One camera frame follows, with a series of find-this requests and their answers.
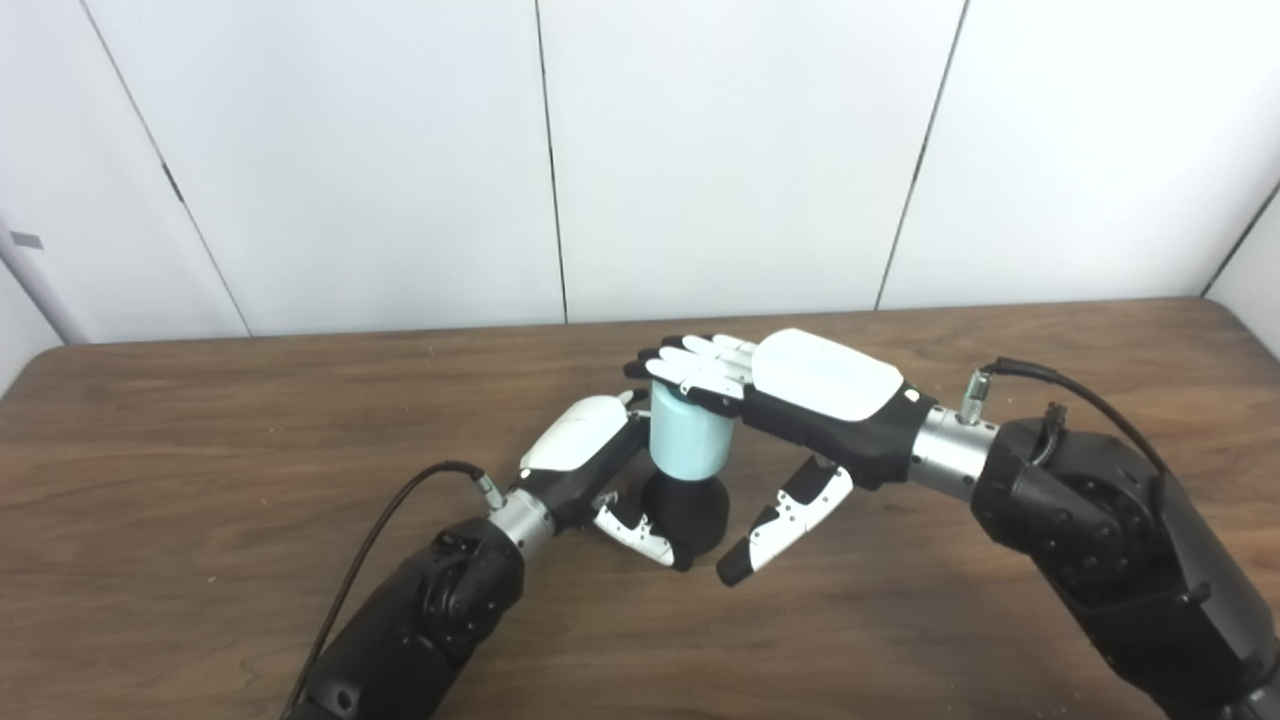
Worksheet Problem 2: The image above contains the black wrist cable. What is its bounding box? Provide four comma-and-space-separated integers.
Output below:
280, 460, 506, 720
958, 357, 1176, 481

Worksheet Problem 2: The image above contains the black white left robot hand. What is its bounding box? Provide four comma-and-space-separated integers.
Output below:
515, 390, 696, 573

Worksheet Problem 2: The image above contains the light-blue cylindrical hose piece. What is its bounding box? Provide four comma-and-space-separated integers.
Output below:
648, 380, 736, 481

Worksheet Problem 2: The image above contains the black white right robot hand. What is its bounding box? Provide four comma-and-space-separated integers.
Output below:
624, 328, 939, 588

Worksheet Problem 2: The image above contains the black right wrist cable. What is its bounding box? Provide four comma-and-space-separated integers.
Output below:
958, 357, 1176, 481

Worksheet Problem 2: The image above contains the black funnel-shaped nozzle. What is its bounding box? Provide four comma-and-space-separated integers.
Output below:
640, 472, 732, 561

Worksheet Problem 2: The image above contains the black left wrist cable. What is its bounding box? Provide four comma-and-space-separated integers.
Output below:
280, 460, 506, 720

